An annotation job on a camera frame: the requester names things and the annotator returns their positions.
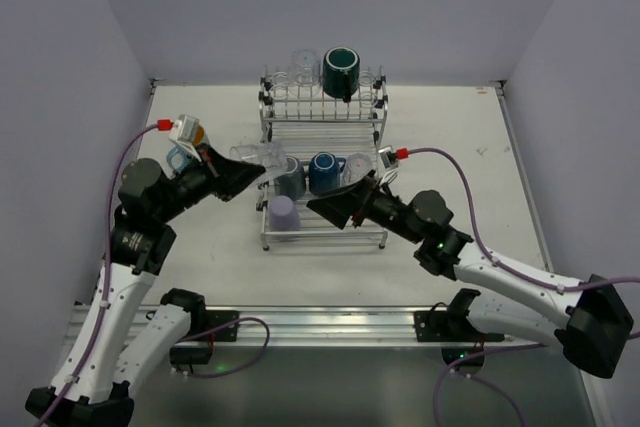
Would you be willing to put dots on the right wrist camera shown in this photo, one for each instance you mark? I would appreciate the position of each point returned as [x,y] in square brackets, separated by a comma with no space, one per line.
[389,157]

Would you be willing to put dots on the lilac plastic cup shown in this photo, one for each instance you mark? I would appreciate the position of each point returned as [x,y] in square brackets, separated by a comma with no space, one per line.
[283,214]

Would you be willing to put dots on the blue butterfly ceramic mug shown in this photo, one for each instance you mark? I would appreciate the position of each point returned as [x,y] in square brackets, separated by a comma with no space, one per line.
[177,157]

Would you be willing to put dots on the aluminium frame rail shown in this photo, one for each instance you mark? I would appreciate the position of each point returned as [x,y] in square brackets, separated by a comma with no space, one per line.
[320,327]

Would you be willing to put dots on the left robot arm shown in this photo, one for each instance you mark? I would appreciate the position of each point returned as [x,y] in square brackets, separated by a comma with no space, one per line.
[96,383]

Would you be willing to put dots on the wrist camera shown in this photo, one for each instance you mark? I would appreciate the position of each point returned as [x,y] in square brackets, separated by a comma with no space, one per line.
[186,131]
[389,157]

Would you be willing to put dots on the clear faceted glass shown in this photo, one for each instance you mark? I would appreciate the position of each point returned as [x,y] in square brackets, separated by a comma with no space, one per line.
[356,166]
[270,155]

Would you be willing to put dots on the grey faceted ceramic mug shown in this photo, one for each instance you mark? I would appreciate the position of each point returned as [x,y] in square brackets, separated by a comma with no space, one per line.
[292,183]

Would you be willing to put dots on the dark green ceramic mug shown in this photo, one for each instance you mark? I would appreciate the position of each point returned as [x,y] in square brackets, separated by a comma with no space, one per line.
[340,73]

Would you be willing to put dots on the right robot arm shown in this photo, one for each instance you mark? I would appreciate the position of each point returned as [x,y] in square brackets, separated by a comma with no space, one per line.
[587,320]

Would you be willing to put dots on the silver wire dish rack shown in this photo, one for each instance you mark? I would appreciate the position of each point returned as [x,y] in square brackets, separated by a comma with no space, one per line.
[332,141]

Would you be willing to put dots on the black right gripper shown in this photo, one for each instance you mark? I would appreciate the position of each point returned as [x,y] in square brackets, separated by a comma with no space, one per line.
[365,201]

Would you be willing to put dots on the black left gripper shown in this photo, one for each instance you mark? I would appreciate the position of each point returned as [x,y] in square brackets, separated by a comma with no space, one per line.
[214,175]

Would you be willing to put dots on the dark blue faceted mug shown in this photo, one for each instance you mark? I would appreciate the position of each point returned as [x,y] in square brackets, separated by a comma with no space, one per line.
[324,172]

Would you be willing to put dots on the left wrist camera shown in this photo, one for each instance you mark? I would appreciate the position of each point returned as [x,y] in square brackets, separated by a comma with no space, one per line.
[186,131]

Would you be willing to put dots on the clear faceted glass front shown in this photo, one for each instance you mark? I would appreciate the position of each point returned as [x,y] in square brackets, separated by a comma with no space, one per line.
[270,155]

